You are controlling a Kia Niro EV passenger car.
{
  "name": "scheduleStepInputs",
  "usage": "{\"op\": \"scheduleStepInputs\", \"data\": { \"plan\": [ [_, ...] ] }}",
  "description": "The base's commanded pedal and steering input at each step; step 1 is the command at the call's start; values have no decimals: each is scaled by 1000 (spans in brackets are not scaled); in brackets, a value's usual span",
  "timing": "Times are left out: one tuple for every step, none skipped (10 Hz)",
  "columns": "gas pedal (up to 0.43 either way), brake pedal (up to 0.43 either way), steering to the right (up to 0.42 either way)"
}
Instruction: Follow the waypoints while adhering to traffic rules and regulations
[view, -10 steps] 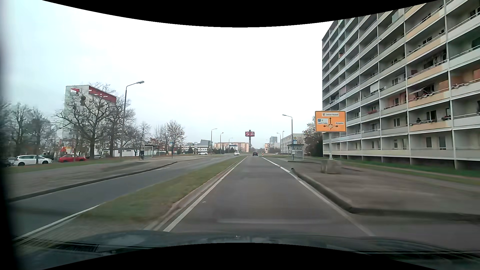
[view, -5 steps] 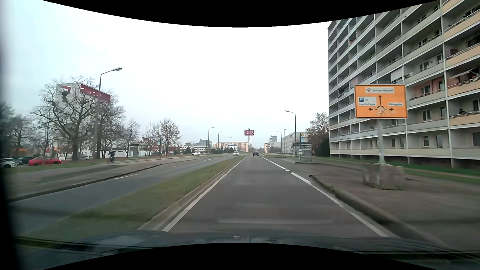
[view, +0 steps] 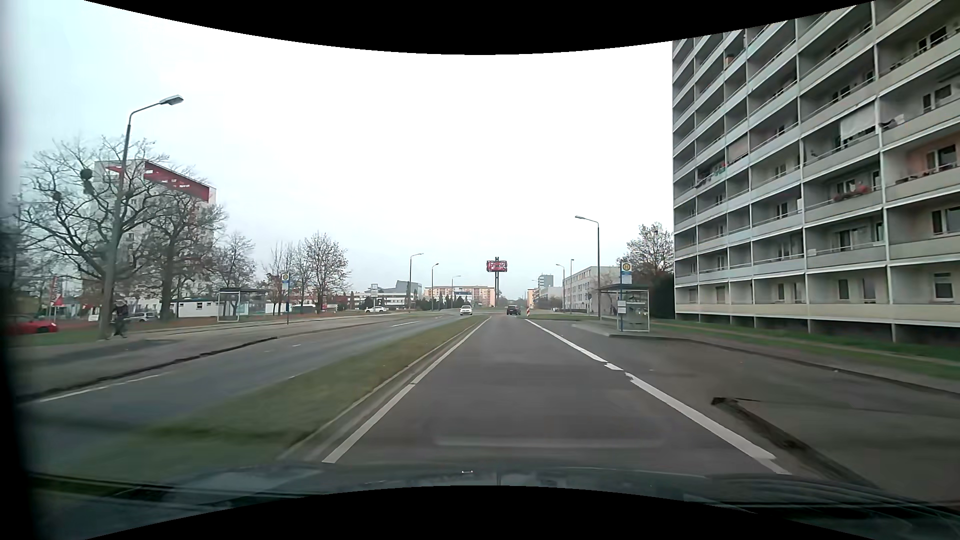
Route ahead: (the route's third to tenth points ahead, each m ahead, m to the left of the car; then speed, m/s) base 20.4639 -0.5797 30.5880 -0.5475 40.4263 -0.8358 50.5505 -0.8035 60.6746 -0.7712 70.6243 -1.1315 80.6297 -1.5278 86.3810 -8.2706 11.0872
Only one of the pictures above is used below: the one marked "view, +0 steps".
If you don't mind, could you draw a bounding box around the red billboard on pole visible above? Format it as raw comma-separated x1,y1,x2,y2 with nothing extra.
486,256,509,309

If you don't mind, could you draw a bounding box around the orange apartment block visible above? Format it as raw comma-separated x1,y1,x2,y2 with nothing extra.
424,284,497,309

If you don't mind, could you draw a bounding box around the pale grey office building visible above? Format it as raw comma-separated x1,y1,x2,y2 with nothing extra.
562,265,622,315

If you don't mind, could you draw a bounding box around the grey asphalt road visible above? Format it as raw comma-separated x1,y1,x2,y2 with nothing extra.
285,313,960,504

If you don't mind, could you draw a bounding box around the glass bus shelter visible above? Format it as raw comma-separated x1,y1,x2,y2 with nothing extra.
598,283,652,333

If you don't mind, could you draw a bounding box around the bare brown tree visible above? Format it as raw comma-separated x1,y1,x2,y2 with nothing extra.
619,222,676,319

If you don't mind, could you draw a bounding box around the car's own bonnet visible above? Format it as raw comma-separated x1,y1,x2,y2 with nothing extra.
30,462,960,540

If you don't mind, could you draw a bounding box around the dark bus shelter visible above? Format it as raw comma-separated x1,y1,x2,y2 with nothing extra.
216,287,269,323

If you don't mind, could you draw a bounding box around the white low building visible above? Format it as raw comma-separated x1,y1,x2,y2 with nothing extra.
135,297,316,319

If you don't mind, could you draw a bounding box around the row of bare trees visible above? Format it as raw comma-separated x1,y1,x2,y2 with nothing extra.
15,135,352,324

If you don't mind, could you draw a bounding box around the grey pavement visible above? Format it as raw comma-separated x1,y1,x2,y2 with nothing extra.
577,318,960,399

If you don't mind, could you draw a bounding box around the white tower with red roof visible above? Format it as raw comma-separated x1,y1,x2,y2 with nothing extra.
91,158,218,301

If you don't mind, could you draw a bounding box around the grey high-rise apartment building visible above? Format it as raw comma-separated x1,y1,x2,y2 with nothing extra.
672,0,960,346

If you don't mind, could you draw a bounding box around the pavement with grass strip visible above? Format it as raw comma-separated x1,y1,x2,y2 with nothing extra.
11,313,391,399

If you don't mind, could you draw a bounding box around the red car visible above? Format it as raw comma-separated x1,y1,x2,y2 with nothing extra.
9,315,60,336

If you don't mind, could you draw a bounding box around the tall curved lamp post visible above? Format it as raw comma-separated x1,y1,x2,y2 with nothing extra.
97,94,185,340

